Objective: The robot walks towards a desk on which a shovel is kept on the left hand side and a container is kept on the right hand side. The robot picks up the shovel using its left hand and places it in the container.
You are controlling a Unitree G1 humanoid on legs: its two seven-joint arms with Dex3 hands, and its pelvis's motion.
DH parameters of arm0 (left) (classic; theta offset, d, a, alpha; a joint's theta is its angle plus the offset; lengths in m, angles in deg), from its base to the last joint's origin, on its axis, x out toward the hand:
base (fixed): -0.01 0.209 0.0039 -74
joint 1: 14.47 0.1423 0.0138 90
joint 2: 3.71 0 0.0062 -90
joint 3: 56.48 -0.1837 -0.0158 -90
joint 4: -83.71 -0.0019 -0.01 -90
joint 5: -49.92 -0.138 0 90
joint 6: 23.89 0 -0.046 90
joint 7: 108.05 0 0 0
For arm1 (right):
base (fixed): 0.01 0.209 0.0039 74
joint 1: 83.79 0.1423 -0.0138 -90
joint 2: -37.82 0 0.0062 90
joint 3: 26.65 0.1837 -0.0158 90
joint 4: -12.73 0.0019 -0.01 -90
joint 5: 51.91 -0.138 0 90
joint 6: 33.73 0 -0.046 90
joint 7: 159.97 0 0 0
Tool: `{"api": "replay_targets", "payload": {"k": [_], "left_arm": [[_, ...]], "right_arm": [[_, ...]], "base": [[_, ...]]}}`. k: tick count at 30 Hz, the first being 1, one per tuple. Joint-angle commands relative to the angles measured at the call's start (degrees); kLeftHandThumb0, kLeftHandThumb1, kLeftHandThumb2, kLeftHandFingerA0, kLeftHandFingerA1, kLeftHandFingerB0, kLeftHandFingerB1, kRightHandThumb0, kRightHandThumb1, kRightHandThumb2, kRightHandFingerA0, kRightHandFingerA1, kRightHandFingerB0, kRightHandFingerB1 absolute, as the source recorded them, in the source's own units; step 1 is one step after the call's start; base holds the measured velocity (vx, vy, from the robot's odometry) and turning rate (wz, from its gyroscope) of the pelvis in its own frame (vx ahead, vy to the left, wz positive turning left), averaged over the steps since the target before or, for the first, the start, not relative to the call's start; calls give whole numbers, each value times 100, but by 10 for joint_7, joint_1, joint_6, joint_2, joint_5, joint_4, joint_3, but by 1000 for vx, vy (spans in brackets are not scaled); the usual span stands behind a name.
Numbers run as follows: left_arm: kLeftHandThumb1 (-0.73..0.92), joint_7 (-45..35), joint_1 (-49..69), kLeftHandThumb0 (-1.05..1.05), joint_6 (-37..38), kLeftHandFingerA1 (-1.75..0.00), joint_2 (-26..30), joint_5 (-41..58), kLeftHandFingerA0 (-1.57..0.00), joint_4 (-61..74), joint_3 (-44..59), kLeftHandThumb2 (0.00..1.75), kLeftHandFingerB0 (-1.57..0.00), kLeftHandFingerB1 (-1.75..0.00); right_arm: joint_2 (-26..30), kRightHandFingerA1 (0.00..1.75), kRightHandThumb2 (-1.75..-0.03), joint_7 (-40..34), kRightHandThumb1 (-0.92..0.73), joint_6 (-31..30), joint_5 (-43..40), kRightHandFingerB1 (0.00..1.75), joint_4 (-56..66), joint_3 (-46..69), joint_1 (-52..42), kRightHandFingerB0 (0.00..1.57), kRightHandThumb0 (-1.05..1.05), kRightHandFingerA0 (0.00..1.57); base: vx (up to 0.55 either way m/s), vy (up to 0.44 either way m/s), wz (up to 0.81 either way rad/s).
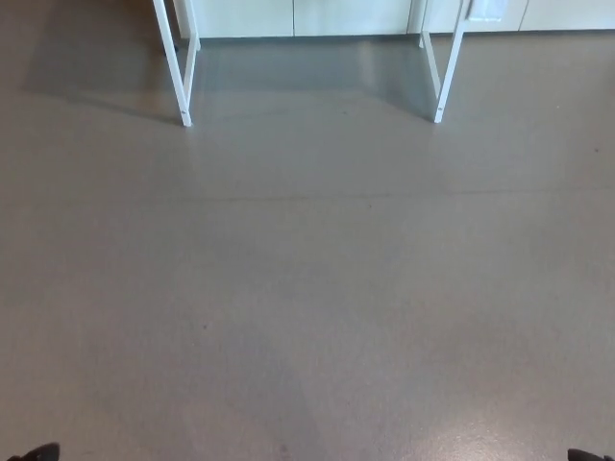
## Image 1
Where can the white desk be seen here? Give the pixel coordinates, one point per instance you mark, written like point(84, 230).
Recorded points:
point(185, 96)

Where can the black left robot foot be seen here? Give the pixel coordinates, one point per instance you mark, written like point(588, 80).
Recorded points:
point(41, 453)

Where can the black robot foot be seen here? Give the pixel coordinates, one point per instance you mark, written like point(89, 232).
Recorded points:
point(41, 453)
point(586, 456)

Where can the black right robot foot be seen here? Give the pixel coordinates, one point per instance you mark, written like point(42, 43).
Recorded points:
point(586, 456)

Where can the white cabinet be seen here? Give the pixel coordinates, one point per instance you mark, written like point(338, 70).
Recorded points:
point(336, 16)

